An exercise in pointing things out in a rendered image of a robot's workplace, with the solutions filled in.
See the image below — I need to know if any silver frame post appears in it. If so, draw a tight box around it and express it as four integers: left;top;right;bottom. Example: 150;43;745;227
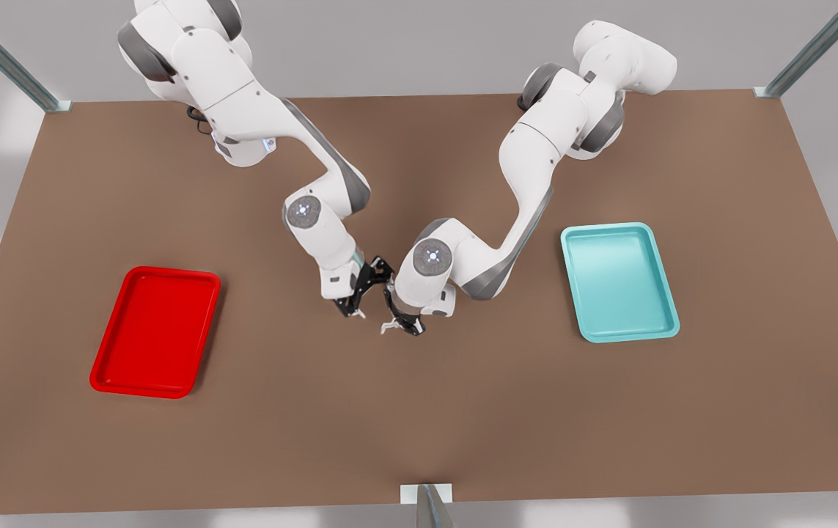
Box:
753;0;838;99
400;483;455;528
0;0;72;114

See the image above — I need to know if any black cable loop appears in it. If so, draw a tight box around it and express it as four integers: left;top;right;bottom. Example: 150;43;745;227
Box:
185;106;215;136

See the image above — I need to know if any red rectangular tray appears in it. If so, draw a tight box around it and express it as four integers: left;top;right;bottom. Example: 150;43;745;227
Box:
89;266;222;400

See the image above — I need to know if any teal rectangular tray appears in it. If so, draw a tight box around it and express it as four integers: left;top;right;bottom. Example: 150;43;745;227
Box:
560;222;681;344

